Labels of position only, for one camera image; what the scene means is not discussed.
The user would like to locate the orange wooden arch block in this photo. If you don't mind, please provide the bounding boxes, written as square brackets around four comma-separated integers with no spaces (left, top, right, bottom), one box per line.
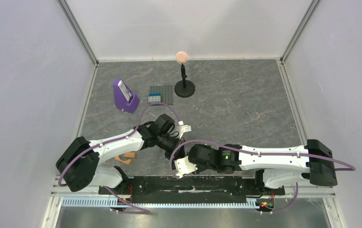
[114,156,132,165]

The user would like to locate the white cable duct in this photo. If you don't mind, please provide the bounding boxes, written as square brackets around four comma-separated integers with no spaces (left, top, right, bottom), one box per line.
[62,196,266,209]

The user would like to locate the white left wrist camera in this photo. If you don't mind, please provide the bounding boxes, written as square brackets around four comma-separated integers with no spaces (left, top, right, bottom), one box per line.
[176,121,192,137]

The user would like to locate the black stand with pink ball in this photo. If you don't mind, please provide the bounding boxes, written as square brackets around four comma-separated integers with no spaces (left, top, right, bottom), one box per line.
[174,51,195,98]

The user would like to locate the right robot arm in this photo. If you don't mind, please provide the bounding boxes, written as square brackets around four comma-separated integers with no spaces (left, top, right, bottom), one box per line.
[188,139,338,194]

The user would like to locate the purple metronome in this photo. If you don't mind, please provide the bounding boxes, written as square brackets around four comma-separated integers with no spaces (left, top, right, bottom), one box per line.
[113,78,140,114]

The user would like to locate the blue white lego bricks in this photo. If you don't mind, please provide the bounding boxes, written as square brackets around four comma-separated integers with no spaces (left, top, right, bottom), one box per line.
[148,93,161,106]

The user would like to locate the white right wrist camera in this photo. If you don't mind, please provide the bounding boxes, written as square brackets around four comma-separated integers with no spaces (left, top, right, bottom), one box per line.
[175,156,198,178]

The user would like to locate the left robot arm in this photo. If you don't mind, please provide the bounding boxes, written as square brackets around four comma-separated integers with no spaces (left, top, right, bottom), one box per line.
[56,114,191,194]

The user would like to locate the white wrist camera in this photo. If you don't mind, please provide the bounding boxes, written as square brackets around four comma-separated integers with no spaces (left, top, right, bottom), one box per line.
[176,121,192,137]
[175,156,198,178]

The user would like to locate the black base frame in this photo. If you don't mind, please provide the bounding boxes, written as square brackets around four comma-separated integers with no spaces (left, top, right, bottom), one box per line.
[113,176,285,204]

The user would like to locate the grey lego baseplate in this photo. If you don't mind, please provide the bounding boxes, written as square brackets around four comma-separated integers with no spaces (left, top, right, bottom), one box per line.
[149,85,174,105]

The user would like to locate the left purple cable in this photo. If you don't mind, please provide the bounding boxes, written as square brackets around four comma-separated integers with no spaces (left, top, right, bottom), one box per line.
[58,104,183,187]

